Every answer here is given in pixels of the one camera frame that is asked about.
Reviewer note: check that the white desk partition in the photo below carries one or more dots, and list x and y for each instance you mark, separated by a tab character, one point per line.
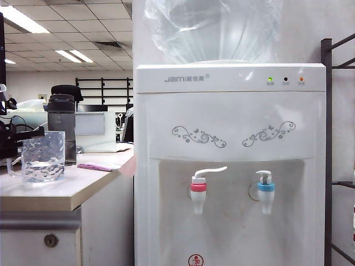
95	133

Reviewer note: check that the black wall shelf rack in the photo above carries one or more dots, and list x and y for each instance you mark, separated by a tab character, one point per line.
106	88

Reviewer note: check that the blue collared white tap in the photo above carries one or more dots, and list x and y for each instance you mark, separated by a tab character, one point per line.
266	194

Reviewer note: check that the ceiling air vent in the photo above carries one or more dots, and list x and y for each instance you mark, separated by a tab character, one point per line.
108	45

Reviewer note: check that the dark grey metal rack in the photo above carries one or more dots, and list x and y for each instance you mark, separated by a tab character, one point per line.
326	138

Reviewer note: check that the frosted glass desk divider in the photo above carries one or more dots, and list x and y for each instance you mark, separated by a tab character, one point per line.
30	119

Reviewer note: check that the small ceiling light panel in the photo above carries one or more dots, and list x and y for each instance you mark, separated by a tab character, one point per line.
10	61

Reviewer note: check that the dark jacket on chair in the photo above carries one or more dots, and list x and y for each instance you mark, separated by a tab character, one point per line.
128	130

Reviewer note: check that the long ceiling light panel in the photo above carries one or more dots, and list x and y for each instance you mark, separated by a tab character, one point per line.
22	19

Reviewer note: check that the clear dimpled plastic mug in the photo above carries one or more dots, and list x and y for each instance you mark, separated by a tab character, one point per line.
41	166

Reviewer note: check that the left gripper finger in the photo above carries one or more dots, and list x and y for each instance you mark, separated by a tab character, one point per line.
30	133

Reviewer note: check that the red collared white tap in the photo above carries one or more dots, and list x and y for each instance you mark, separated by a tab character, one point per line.
198	196

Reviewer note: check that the black office chair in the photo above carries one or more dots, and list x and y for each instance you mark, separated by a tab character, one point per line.
68	91

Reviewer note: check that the white plastic bag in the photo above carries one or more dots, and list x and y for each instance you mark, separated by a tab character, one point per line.
32	105

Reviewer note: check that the white water dispenser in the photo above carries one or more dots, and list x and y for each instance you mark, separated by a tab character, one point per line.
227	110

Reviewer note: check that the slim black monitor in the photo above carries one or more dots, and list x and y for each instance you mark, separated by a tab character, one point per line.
93	108

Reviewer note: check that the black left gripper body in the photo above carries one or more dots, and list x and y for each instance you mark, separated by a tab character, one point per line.
8	144

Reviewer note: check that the clear bagged water jug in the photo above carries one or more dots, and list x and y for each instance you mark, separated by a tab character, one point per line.
210	33

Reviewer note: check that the round metal drawer lock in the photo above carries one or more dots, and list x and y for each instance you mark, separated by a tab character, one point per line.
51	240

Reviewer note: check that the white desk cabinet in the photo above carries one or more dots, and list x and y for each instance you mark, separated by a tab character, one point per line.
41	199

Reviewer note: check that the dark grey water bottle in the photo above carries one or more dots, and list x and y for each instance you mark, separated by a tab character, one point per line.
61	122

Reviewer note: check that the black computer monitor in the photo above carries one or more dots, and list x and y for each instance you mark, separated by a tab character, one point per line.
2	50

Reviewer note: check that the pink cloth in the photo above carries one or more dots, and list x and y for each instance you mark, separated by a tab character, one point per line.
97	166

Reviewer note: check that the twin ceiling light panel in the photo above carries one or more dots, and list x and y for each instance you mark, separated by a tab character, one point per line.
75	55

